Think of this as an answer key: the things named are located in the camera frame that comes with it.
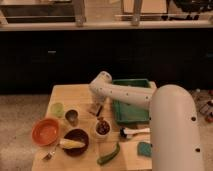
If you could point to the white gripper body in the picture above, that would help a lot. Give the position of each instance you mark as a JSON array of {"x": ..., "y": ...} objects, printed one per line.
[{"x": 99, "y": 99}]

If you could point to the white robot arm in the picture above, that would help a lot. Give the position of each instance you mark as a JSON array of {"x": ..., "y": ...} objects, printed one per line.
[{"x": 174, "y": 134}]

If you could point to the white cup with red contents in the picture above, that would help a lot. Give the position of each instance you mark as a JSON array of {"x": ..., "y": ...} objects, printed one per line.
[{"x": 102, "y": 127}]

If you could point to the green plastic tray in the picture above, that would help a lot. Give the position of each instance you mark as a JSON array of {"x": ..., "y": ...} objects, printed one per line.
[{"x": 126, "y": 113}]

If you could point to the metal cup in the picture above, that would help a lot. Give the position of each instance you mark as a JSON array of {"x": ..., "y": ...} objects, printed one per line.
[{"x": 72, "y": 117}]

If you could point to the dark brown bowl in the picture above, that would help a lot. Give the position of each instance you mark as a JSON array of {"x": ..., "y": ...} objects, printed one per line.
[{"x": 77, "y": 135}]

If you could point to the light green cup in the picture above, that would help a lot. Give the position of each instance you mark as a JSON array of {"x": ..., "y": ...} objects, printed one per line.
[{"x": 57, "y": 109}]

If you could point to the yellow corn cob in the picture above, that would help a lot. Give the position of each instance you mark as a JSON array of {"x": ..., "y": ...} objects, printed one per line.
[{"x": 69, "y": 144}]

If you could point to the green cucumber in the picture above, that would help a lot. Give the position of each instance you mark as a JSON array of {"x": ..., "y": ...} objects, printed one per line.
[{"x": 108, "y": 157}]

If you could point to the orange bowl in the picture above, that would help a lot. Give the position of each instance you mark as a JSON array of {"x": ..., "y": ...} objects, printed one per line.
[{"x": 45, "y": 132}]

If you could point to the teal sponge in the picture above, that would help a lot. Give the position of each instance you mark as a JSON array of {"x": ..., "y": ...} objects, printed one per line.
[{"x": 144, "y": 149}]

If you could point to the metal fork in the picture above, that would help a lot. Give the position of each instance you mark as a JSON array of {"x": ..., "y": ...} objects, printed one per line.
[{"x": 50, "y": 154}]

